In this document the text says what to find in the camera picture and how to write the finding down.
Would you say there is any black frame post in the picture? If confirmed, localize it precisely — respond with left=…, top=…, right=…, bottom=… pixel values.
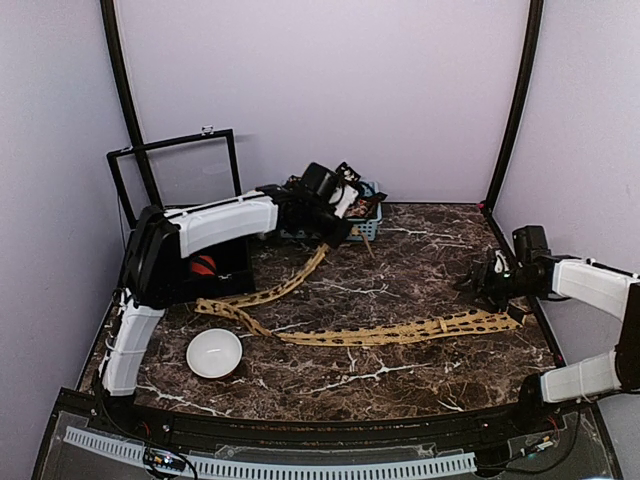
left=99, top=0, right=161, bottom=206
left=482, top=0, right=545, bottom=211

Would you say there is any white bowl orange outside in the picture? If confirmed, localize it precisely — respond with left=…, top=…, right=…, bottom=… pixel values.
left=186, top=328, right=243, bottom=379

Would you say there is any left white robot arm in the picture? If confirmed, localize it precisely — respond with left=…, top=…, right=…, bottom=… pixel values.
left=98, top=180, right=359, bottom=436

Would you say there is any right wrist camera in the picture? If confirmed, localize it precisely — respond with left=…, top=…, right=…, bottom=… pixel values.
left=512, top=225, right=551, bottom=264

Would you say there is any black display box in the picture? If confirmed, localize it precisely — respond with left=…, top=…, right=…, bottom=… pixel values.
left=106, top=128, right=255, bottom=309

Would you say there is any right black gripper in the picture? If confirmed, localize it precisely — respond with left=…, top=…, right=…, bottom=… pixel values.
left=455, top=261, right=541, bottom=314

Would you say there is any white cable duct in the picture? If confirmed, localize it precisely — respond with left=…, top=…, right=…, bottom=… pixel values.
left=63, top=427, right=477, bottom=480

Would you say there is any light blue plastic basket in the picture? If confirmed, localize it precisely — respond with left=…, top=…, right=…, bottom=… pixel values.
left=279, top=178, right=387, bottom=244

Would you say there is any black front rail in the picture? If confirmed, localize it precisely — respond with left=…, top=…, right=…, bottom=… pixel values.
left=43, top=388, right=606, bottom=452

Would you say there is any floral patterned tie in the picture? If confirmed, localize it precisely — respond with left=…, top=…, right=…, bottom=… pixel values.
left=284, top=173, right=386, bottom=221

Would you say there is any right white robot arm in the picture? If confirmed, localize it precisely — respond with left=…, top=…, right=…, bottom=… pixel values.
left=453, top=250, right=639, bottom=434

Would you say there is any right black frame post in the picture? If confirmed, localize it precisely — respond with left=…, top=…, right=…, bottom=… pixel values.
left=482, top=0, right=545, bottom=211

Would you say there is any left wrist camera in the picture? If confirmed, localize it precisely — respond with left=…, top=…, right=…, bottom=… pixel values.
left=300, top=162, right=339, bottom=202

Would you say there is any left black frame post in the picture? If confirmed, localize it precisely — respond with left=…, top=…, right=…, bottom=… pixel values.
left=99, top=0, right=161, bottom=206

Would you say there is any rolled orange black tie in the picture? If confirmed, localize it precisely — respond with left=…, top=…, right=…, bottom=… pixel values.
left=189, top=255, right=217, bottom=277

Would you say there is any black floral tie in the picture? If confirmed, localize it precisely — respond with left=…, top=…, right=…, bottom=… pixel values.
left=335, top=162, right=361, bottom=187

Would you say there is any yellow beetle-pattern tie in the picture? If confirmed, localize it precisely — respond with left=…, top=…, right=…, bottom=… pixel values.
left=193, top=239, right=532, bottom=347

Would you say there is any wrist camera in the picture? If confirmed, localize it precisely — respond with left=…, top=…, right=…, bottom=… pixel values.
left=300, top=162, right=339, bottom=202
left=512, top=225, right=551, bottom=264

